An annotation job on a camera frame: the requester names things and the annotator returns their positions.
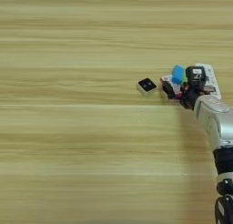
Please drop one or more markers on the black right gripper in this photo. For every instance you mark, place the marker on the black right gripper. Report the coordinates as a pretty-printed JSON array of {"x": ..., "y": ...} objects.
[{"x": 191, "y": 95}]

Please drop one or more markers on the blue rectangular block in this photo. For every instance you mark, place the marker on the blue rectangular block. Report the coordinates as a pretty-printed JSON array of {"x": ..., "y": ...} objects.
[{"x": 178, "y": 74}]

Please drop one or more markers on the small black-topped white cube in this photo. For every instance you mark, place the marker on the small black-topped white cube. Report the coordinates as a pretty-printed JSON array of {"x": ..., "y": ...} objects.
[{"x": 146, "y": 86}]

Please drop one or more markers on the white remote control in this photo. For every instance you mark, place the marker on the white remote control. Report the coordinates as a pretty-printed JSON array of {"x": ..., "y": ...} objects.
[{"x": 212, "y": 79}]

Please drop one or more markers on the red and white card box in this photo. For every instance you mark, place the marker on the red and white card box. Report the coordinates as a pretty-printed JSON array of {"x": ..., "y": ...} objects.
[{"x": 175, "y": 88}]

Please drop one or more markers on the black box with white label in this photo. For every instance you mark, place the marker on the black box with white label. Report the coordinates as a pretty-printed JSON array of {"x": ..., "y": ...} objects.
[{"x": 196, "y": 74}]

